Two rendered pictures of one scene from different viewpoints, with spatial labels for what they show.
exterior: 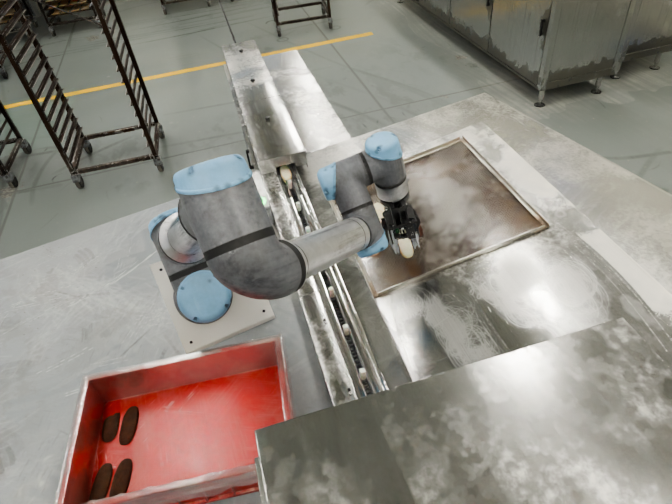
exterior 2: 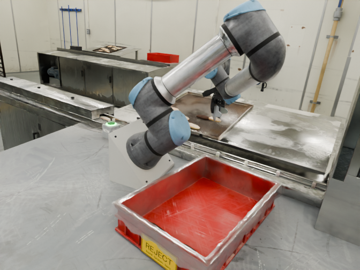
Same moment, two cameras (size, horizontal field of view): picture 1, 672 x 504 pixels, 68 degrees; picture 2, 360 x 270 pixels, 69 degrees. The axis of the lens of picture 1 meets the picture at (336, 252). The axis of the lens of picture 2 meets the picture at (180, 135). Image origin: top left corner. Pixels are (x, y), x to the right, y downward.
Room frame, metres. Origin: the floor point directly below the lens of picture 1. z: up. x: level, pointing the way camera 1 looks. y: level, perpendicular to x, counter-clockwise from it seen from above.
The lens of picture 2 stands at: (0.18, 0.96, 1.38)
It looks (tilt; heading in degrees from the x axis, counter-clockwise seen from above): 21 degrees down; 313
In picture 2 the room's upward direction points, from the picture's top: 5 degrees clockwise
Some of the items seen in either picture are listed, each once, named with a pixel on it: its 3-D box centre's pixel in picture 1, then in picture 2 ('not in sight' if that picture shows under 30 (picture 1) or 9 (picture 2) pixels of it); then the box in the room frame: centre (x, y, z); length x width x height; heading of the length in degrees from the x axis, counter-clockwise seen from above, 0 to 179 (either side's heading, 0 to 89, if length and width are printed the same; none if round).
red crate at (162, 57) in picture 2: not in sight; (163, 57); (3.98, -2.50, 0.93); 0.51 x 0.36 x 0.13; 15
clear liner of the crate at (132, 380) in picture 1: (187, 425); (204, 204); (0.59, 0.38, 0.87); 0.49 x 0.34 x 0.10; 96
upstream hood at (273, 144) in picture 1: (256, 94); (45, 94); (2.20, 0.27, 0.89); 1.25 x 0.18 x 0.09; 11
